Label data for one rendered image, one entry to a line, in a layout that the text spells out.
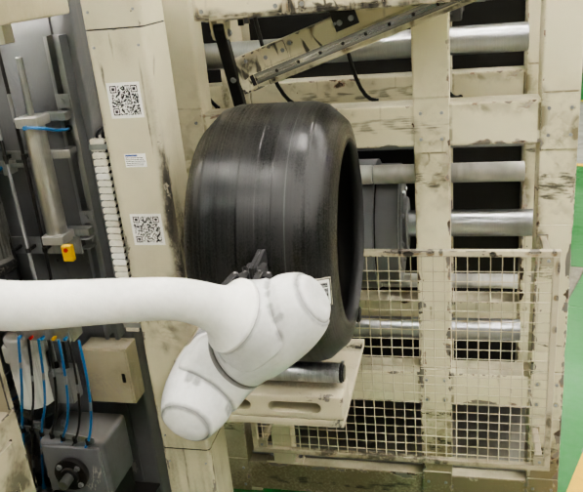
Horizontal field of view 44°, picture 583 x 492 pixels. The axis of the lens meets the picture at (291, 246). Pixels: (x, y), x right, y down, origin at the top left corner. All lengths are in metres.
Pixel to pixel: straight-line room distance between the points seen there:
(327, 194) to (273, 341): 0.52
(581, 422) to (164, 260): 1.93
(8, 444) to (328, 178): 0.90
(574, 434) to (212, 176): 1.99
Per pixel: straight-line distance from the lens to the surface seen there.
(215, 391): 1.01
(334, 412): 1.62
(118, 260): 1.73
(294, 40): 1.86
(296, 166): 1.38
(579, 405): 3.17
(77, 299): 0.90
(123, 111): 1.59
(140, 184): 1.62
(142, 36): 1.55
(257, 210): 1.36
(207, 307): 0.90
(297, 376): 1.62
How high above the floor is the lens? 1.75
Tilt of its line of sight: 22 degrees down
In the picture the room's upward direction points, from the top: 5 degrees counter-clockwise
